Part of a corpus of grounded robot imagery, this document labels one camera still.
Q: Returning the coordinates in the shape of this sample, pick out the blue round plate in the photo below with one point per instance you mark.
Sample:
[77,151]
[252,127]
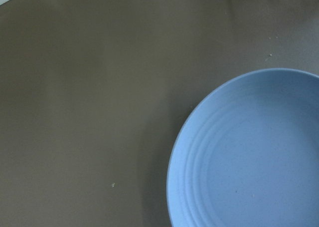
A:
[248,155]

